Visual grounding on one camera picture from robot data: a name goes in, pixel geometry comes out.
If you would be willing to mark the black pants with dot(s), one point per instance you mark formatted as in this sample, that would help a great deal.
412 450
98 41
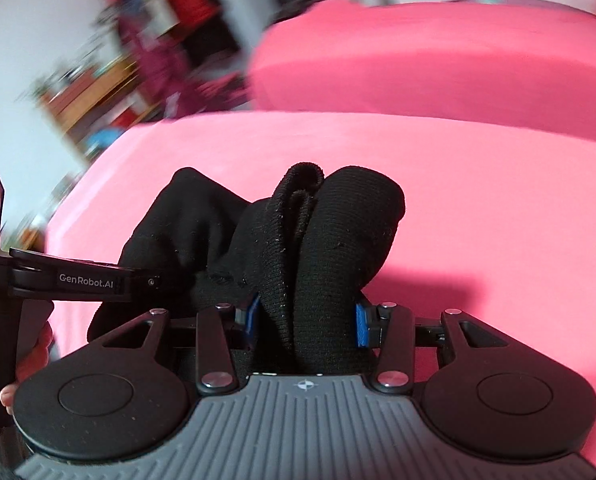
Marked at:
338 240

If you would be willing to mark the hanging clothes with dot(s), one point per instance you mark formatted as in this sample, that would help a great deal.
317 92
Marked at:
177 35

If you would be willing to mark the large pink cushion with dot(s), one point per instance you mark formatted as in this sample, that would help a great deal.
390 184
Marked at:
478 210

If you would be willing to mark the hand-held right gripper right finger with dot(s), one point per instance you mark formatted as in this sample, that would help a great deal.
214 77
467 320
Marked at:
362 327

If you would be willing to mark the person's left hand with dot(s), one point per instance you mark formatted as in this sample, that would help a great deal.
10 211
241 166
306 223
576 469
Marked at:
35 355

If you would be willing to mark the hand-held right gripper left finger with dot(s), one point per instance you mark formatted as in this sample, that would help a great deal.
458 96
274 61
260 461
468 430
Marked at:
252 321

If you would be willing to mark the wooden shelf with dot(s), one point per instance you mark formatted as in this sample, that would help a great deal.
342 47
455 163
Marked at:
92 100

